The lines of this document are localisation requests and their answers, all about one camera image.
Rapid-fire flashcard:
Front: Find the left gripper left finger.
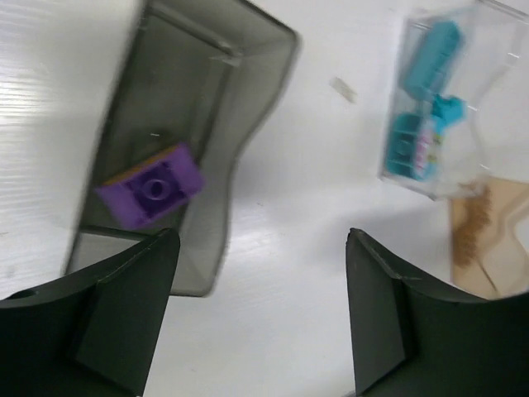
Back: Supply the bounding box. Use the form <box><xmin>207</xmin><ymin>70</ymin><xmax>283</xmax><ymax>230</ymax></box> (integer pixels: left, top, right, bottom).
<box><xmin>1</xmin><ymin>229</ymin><xmax>180</xmax><ymax>396</ymax></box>

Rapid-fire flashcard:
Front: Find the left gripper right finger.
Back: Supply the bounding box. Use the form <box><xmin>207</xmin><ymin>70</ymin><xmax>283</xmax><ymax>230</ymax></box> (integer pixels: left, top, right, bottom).
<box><xmin>346</xmin><ymin>228</ymin><xmax>528</xmax><ymax>396</ymax></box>

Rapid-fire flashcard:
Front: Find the amber plastic container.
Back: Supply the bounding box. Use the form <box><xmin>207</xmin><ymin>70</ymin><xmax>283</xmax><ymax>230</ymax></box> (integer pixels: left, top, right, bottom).
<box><xmin>450</xmin><ymin>178</ymin><xmax>528</xmax><ymax>299</ymax></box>

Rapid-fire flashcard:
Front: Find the brown lego brick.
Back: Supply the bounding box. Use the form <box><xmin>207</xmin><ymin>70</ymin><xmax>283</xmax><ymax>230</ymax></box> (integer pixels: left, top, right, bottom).
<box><xmin>452</xmin><ymin>186</ymin><xmax>492</xmax><ymax>267</ymax></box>

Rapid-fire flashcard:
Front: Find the purple butterfly lego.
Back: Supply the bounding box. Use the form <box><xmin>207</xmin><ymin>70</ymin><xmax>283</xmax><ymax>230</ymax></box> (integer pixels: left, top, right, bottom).
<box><xmin>95</xmin><ymin>144</ymin><xmax>204</xmax><ymax>230</ymax></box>

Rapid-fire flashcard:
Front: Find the teal round printed lego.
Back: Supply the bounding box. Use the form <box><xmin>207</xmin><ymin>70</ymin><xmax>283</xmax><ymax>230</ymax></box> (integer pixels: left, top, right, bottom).
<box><xmin>384</xmin><ymin>112</ymin><xmax>447</xmax><ymax>181</ymax></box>

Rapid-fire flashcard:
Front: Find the small teal lego brick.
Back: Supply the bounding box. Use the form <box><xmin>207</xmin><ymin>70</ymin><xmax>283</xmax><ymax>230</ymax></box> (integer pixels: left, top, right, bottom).
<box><xmin>431</xmin><ymin>95</ymin><xmax>466</xmax><ymax>131</ymax></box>

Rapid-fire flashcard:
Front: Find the teal rectangular lego brick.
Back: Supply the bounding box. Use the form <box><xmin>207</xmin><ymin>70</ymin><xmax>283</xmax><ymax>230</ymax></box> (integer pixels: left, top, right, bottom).
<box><xmin>403</xmin><ymin>20</ymin><xmax>465</xmax><ymax>101</ymax></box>

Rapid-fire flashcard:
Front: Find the clear plastic container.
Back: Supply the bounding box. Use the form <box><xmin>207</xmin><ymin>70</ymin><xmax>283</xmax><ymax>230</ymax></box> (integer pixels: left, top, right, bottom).
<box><xmin>380</xmin><ymin>1</ymin><xmax>528</xmax><ymax>199</ymax></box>

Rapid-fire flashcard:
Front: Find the smoky grey plastic container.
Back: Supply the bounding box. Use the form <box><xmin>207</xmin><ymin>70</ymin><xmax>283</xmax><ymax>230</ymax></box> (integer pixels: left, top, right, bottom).
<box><xmin>65</xmin><ymin>1</ymin><xmax>301</xmax><ymax>297</ymax></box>

